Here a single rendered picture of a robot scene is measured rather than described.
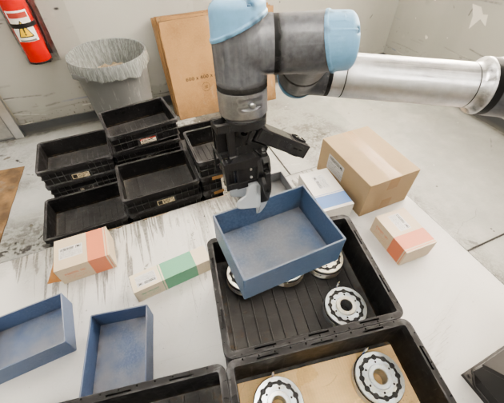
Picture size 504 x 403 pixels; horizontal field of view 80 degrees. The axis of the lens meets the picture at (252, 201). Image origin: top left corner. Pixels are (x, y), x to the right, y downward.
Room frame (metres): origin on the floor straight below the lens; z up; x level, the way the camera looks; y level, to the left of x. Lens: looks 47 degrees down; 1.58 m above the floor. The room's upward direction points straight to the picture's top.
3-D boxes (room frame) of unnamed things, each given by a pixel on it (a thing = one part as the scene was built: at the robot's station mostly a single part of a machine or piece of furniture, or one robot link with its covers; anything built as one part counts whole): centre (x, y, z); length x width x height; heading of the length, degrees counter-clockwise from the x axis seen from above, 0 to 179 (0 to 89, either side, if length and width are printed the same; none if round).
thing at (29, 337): (0.28, 0.60, 0.74); 0.20 x 0.15 x 0.07; 116
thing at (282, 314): (0.36, -0.11, 0.87); 0.40 x 0.30 x 0.11; 103
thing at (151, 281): (0.48, 0.25, 0.73); 0.24 x 0.06 x 0.06; 118
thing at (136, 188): (1.22, 0.52, 0.31); 0.40 x 0.30 x 0.34; 113
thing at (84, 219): (1.06, 0.88, 0.26); 0.40 x 0.30 x 0.23; 113
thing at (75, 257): (0.54, 0.54, 0.74); 0.16 x 0.12 x 0.07; 113
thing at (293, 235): (0.34, -0.05, 1.11); 0.20 x 0.15 x 0.07; 114
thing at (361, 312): (0.31, -0.23, 0.86); 0.10 x 0.10 x 0.01
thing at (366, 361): (0.16, -0.27, 0.86); 0.10 x 0.10 x 0.01
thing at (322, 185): (0.79, -0.27, 0.75); 0.20 x 0.12 x 0.09; 19
